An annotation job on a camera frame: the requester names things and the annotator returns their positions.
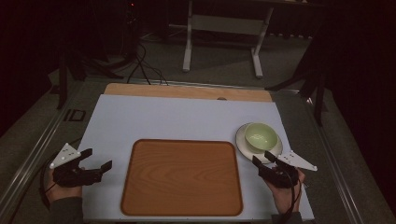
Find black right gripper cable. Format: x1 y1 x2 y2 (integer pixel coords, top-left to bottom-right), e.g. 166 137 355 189
274 161 304 224

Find white metal table frame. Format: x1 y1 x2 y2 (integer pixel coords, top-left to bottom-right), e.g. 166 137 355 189
182 0 275 79

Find black floor cables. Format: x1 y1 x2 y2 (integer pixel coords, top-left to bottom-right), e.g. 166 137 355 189
125 41 170 87

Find person's right hand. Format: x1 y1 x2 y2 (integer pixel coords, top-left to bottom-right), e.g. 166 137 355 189
264 168 307 216

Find white plate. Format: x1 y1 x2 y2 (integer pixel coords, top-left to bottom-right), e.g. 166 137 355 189
234 122 284 164

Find white table mat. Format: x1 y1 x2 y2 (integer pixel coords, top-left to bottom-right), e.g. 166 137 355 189
78 93 316 223

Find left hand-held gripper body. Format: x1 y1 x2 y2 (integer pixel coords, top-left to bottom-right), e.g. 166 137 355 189
49 142 104 189

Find metal rail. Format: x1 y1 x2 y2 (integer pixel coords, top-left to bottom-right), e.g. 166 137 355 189
0 81 87 216
300 96 367 224

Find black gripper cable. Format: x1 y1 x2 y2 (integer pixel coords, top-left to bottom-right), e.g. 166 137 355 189
38 137 84 210
274 161 304 224

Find black tripod stand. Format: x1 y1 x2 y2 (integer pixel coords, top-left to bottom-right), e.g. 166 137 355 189
264 36 331 127

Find wooden tray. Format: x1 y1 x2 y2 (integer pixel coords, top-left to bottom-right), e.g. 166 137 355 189
120 138 245 217

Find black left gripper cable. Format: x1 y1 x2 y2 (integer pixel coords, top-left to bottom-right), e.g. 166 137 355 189
38 137 84 210

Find light green bowl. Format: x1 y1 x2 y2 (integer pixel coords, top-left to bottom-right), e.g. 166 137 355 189
244 121 279 154

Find person's left hand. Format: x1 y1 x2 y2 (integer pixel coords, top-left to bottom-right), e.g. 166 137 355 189
45 169 84 203

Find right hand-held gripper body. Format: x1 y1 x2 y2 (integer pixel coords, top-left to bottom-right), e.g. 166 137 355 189
257 150 318 189

